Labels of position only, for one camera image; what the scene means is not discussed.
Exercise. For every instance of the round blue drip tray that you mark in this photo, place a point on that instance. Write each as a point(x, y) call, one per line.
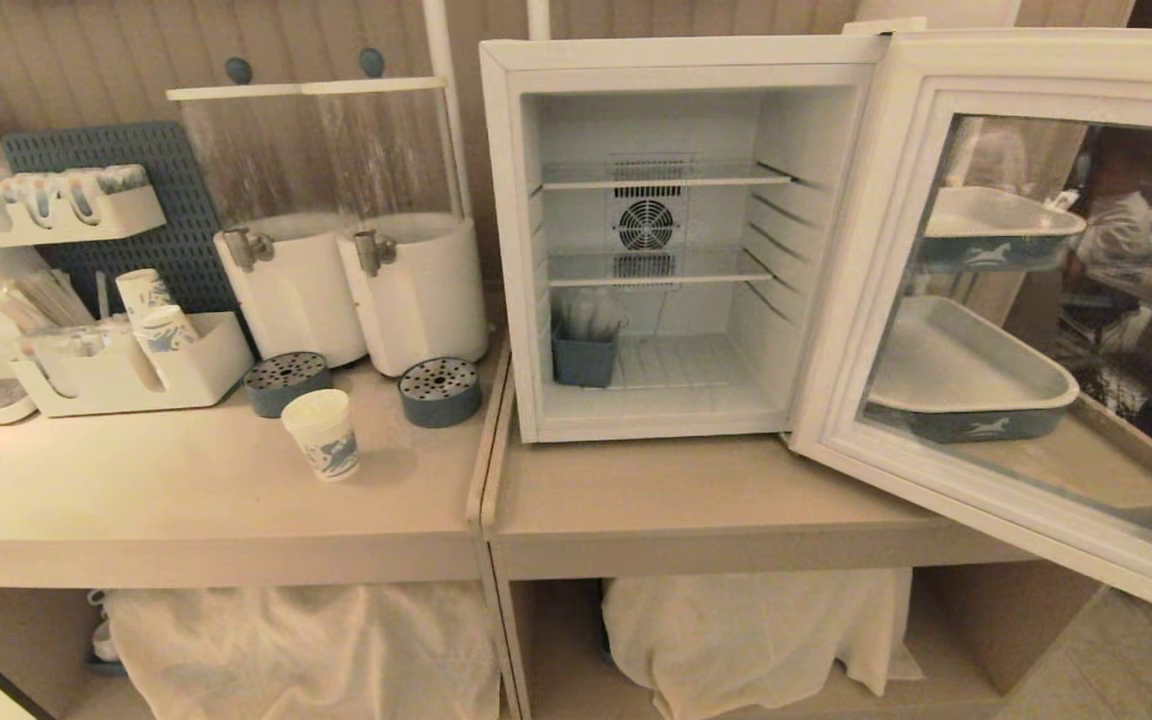
point(439, 392)
point(286, 383)

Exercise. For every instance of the white glass fridge door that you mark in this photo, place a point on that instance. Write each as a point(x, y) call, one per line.
point(861, 300)

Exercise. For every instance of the clear white drink dispenser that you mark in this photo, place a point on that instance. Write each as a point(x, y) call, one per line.
point(416, 300)
point(286, 290)

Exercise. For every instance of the white pole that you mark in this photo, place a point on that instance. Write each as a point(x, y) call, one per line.
point(537, 18)
point(441, 60)

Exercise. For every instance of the blue pegboard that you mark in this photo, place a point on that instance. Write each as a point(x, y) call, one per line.
point(176, 170)

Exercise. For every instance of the white pegboard shelf caddy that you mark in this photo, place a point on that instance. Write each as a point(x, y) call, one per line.
point(76, 218)

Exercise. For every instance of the bundle of straws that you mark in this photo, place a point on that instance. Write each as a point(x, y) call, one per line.
point(41, 300)

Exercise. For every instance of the beige counter cabinet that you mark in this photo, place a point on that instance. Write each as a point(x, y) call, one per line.
point(186, 520)
point(686, 510)

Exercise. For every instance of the white mini fridge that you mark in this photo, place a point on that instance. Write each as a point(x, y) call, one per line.
point(506, 250)

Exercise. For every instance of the blue cup holder bin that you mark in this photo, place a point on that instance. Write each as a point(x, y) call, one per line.
point(583, 362)

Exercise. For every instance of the white cloth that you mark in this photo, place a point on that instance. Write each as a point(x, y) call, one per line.
point(756, 640)
point(306, 650)

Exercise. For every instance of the paper cup with blue print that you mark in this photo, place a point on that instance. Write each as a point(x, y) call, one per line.
point(321, 435)
point(168, 330)
point(141, 290)

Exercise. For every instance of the fridge fan grille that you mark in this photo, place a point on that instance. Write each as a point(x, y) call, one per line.
point(646, 224)

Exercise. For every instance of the white counter organiser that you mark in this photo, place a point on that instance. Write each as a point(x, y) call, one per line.
point(191, 375)

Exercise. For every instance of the white blue serving tray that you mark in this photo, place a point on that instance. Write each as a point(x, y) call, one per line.
point(966, 380)
point(996, 225)

